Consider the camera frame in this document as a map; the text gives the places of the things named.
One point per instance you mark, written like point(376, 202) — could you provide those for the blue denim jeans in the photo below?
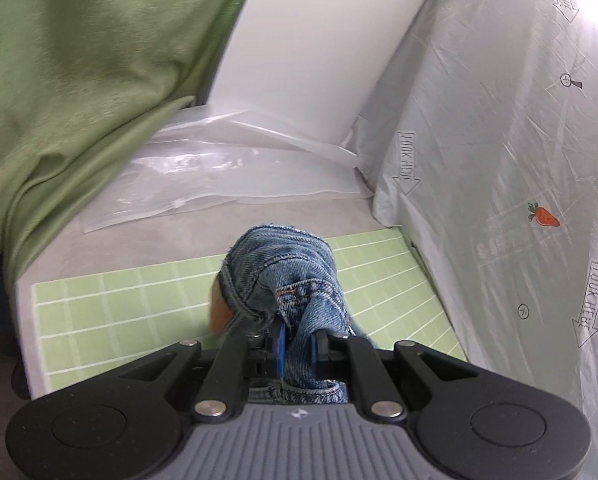
point(289, 270)

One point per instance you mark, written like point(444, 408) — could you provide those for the green grid mat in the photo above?
point(129, 305)

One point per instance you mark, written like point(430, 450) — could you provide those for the green cloth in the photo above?
point(79, 85)

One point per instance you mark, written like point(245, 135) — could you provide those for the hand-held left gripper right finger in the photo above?
point(324, 355)

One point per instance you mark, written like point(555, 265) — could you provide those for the white carrot print sheet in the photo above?
point(504, 135)

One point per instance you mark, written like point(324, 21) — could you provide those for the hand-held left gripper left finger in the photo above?
point(280, 350)

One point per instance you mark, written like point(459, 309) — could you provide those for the white board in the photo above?
point(319, 45)

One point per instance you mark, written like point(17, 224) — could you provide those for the clear plastic sheet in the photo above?
point(204, 175)

